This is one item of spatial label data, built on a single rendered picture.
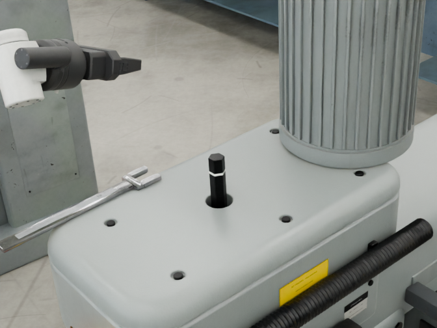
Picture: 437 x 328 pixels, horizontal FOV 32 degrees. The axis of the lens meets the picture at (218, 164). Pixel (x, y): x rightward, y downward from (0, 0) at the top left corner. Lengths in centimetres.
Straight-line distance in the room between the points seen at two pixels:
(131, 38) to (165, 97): 123
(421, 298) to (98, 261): 56
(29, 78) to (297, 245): 54
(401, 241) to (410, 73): 23
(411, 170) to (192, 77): 460
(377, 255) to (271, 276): 18
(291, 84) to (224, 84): 466
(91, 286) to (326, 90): 40
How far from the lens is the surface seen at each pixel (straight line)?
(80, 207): 103
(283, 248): 95
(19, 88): 126
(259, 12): 643
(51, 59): 126
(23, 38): 129
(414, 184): 130
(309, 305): 99
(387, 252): 108
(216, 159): 98
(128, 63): 142
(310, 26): 100
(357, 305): 116
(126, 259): 94
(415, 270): 128
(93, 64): 137
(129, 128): 521
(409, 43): 105
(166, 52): 634
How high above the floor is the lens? 246
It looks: 32 degrees down
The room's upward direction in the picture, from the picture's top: 3 degrees counter-clockwise
